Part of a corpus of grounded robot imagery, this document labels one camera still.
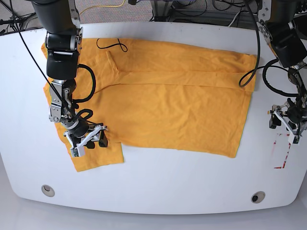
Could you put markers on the yellow T-shirt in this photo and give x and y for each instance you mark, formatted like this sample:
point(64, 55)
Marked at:
point(165, 95)

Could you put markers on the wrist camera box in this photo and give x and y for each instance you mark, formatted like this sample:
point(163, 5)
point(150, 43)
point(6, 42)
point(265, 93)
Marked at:
point(77, 151)
point(294, 139)

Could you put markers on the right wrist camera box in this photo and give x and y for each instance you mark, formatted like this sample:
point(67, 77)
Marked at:
point(77, 151)

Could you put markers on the right table grommet hole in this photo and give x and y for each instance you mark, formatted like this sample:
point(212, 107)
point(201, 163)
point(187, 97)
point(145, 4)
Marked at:
point(258, 197)

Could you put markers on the red tape rectangle marking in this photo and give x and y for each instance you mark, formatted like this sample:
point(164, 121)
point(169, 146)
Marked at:
point(280, 151)

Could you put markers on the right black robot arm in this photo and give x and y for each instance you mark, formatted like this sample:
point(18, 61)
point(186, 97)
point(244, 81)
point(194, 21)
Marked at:
point(63, 42)

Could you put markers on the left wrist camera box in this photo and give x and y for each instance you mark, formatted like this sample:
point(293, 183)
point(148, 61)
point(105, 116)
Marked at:
point(294, 139)

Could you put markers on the table grommet hole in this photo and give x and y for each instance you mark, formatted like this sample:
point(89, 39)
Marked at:
point(258, 197)
point(48, 191)

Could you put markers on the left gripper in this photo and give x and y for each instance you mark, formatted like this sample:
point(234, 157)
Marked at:
point(290, 116)

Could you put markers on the left table grommet hole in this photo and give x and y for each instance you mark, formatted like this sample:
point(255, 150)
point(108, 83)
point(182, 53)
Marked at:
point(48, 191)

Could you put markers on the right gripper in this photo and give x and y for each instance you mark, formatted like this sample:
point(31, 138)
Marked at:
point(86, 135)

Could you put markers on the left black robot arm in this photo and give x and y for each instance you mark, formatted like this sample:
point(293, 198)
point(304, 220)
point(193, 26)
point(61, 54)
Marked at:
point(279, 27)

